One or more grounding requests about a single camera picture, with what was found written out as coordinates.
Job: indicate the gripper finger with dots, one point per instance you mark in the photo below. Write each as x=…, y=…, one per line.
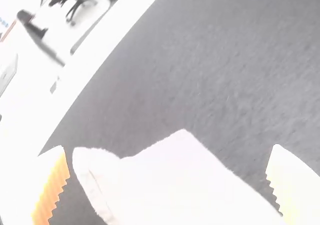
x=50, y=187
x=297, y=190

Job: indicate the black mat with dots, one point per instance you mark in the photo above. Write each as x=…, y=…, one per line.
x=200, y=72

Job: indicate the black office chair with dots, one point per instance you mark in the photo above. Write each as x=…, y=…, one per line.
x=75, y=2

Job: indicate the pale towel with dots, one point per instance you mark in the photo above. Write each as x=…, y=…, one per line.
x=175, y=180

